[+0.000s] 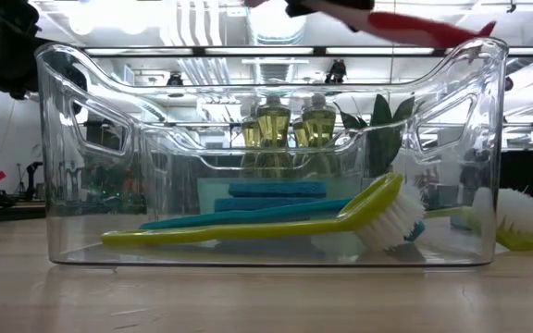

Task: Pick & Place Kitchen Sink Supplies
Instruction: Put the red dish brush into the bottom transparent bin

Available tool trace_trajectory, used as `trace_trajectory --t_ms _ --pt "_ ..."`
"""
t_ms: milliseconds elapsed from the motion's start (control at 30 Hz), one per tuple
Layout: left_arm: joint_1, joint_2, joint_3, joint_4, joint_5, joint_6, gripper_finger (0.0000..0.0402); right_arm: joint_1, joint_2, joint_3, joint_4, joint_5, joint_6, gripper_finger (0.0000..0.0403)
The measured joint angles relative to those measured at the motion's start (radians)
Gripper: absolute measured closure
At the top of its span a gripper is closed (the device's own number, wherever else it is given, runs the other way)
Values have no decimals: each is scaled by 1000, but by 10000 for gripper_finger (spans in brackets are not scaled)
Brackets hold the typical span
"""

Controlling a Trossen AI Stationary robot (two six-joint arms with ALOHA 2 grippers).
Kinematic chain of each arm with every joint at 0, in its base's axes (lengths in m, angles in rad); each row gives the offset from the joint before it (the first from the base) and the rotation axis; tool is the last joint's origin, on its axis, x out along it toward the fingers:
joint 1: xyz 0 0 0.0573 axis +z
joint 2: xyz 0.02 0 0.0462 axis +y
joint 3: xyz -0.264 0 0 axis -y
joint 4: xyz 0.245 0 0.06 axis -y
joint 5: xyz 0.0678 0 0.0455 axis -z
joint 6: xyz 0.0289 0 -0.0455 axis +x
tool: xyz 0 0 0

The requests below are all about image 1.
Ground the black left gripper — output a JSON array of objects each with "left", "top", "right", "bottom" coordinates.
[{"left": 0, "top": 0, "right": 87, "bottom": 101}]

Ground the red dish brush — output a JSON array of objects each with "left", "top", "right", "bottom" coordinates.
[{"left": 242, "top": 0, "right": 498, "bottom": 49}]

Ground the yellow-green dish brush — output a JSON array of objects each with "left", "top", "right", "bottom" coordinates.
[
  {"left": 101, "top": 171, "right": 428, "bottom": 253},
  {"left": 426, "top": 186, "right": 533, "bottom": 253}
]

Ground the blue dish brush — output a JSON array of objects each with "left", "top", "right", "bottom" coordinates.
[{"left": 139, "top": 197, "right": 428, "bottom": 243}]

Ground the black overhead light bar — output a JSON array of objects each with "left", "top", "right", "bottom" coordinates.
[{"left": 83, "top": 44, "right": 533, "bottom": 58}]

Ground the snake plant in white pot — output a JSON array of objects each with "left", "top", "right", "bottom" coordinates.
[{"left": 333, "top": 93, "right": 428, "bottom": 179}]

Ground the clear plastic bin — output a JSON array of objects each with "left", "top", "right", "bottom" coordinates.
[
  {"left": 139, "top": 123, "right": 370, "bottom": 232},
  {"left": 33, "top": 36, "right": 509, "bottom": 269}
]

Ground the black partition panel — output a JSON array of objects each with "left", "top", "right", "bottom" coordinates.
[{"left": 499, "top": 150, "right": 533, "bottom": 201}]

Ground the black aluminium table frame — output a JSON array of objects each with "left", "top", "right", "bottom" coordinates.
[{"left": 0, "top": 203, "right": 48, "bottom": 225}]

